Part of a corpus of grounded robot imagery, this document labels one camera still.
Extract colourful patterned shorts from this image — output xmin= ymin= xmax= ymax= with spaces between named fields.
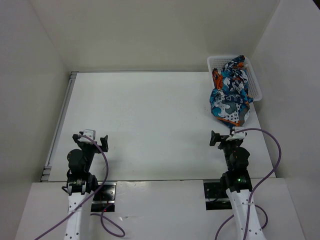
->
xmin=209 ymin=55 xmax=253 ymax=129

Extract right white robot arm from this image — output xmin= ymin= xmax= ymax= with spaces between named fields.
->
xmin=209 ymin=131 xmax=266 ymax=240

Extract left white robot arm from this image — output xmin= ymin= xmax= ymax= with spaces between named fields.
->
xmin=64 ymin=129 xmax=109 ymax=240

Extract white plastic basket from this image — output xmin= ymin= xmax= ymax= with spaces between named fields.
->
xmin=206 ymin=54 xmax=263 ymax=102

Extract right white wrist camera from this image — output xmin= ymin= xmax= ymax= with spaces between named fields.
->
xmin=226 ymin=126 xmax=245 ymax=141

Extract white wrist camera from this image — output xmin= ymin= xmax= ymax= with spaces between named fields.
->
xmin=226 ymin=126 xmax=245 ymax=141
xmin=78 ymin=129 xmax=96 ymax=144

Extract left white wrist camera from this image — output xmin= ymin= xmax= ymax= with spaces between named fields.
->
xmin=78 ymin=129 xmax=96 ymax=144

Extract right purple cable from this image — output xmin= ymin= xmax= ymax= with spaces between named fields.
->
xmin=215 ymin=127 xmax=282 ymax=240

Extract aluminium table edge rail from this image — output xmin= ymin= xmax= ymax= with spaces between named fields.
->
xmin=40 ymin=71 xmax=78 ymax=182

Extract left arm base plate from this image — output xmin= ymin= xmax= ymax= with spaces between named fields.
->
xmin=91 ymin=182 xmax=117 ymax=213

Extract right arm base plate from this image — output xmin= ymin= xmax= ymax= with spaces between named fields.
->
xmin=203 ymin=180 xmax=232 ymax=211

